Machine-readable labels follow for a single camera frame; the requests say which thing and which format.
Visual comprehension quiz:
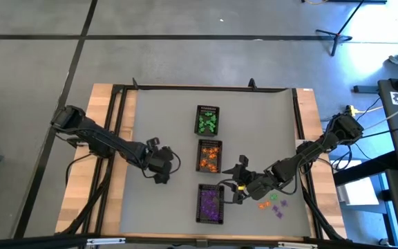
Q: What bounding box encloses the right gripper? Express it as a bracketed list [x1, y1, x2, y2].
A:
[221, 155, 262, 205]

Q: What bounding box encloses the black slotted plastic basket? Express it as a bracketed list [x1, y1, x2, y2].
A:
[195, 183, 225, 225]
[193, 104, 220, 137]
[195, 138, 223, 174]

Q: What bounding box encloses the grey table mat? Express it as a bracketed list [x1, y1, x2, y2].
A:
[119, 89, 312, 239]

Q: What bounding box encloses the white flat box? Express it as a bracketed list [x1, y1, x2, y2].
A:
[336, 159, 379, 205]

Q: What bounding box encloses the black floor stand bar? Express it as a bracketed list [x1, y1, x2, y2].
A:
[333, 150, 398, 186]

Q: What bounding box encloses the black tripod stand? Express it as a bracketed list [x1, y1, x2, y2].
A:
[314, 0, 388, 57]

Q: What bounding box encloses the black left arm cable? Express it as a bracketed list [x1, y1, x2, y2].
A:
[140, 150, 182, 180]

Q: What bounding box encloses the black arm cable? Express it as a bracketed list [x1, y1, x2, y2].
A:
[140, 150, 182, 180]
[215, 178, 245, 205]

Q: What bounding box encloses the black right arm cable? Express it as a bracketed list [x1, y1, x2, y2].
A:
[215, 178, 245, 205]

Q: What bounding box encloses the black cable bundle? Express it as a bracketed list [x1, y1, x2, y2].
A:
[301, 186, 347, 241]
[60, 151, 113, 236]

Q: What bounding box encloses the silver metal bracket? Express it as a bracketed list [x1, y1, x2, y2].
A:
[86, 237, 126, 246]
[277, 241, 319, 249]

